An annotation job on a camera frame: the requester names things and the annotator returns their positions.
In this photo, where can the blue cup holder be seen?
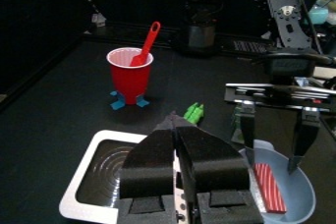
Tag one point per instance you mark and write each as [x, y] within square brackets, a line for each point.
[118, 104]

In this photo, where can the salmon sushi toy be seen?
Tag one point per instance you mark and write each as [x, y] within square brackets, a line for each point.
[270, 187]

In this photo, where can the teal cup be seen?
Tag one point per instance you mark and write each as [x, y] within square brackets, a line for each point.
[319, 14]

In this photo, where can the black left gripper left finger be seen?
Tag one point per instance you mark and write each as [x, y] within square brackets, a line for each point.
[147, 162]

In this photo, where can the white tray with black inside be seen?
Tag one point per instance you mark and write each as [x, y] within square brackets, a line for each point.
[90, 182]

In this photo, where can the black post with metal cylinder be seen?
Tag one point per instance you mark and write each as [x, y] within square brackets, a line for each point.
[202, 18]

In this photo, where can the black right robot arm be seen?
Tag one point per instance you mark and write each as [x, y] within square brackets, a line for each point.
[287, 11]

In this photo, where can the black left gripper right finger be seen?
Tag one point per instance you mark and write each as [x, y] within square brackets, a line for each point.
[214, 162]

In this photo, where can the light blue bowl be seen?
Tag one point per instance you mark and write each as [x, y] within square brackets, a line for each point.
[298, 192]

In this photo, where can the red plastic spoon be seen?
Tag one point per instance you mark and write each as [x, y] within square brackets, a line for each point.
[147, 46]

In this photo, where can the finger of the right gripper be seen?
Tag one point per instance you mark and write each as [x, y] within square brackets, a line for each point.
[247, 126]
[306, 136]

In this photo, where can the red plastic cup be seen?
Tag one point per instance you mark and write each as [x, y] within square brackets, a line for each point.
[130, 80]

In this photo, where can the green toy vegetable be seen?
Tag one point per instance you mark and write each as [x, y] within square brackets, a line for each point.
[194, 113]

